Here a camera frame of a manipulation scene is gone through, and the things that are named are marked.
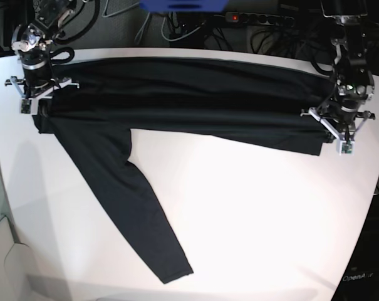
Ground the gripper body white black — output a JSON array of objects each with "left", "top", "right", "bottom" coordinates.
[
  {"left": 300, "top": 108, "right": 376, "bottom": 143},
  {"left": 4, "top": 77, "right": 80, "bottom": 103}
]

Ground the dark navy long-sleeve shirt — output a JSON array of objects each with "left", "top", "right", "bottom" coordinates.
[{"left": 31, "top": 56, "right": 340, "bottom": 285}]

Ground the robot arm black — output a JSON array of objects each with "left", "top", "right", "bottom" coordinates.
[
  {"left": 33, "top": 14, "right": 374, "bottom": 156},
  {"left": 8, "top": 1, "right": 333, "bottom": 155}
]

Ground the black OpenArm base box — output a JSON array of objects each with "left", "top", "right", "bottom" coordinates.
[{"left": 332, "top": 194, "right": 379, "bottom": 300}]

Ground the blue box at top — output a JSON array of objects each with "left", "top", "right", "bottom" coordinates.
[{"left": 140, "top": 0, "right": 229, "bottom": 13}]

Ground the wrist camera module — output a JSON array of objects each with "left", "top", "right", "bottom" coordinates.
[
  {"left": 336, "top": 139, "right": 355, "bottom": 156},
  {"left": 19, "top": 98, "right": 39, "bottom": 115}
]

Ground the black power strip red switch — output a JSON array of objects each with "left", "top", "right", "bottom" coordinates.
[{"left": 224, "top": 12, "right": 295, "bottom": 28}]

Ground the white cable on floor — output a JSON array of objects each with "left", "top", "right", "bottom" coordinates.
[{"left": 134, "top": 12, "right": 205, "bottom": 43}]

